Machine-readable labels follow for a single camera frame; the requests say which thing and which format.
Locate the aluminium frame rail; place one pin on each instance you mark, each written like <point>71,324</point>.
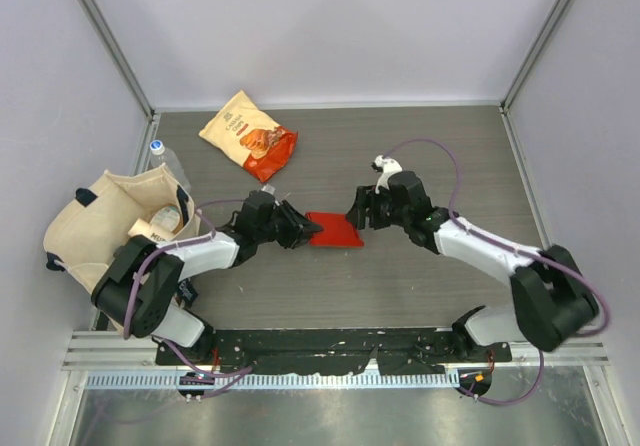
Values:
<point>106,350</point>

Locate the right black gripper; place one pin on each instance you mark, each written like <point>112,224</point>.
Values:
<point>367,198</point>

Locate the cassava chips bag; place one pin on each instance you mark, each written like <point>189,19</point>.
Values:
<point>250,138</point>

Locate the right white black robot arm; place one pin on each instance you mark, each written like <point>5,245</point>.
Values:
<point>550,303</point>

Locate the beige cylindrical bottle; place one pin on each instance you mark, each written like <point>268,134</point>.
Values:
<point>157,231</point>

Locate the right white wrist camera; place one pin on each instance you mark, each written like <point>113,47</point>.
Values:
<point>386,167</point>

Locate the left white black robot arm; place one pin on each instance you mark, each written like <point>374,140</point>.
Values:
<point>138,289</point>

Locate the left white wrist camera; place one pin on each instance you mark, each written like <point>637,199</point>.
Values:
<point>268,189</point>

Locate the beige canvas tote bag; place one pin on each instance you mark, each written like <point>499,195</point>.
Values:
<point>84,236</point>

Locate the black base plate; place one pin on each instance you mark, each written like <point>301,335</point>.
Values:
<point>333,352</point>

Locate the red paper box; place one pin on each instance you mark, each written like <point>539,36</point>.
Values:
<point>337,231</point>

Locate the clear plastic water bottle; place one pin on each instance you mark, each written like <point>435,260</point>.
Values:
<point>160,154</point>

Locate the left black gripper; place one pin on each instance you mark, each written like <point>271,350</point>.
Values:
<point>298,227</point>

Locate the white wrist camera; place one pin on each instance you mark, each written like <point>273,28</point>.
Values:
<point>268,189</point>
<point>386,167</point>

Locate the white slotted cable duct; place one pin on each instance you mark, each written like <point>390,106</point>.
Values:
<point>185,380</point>

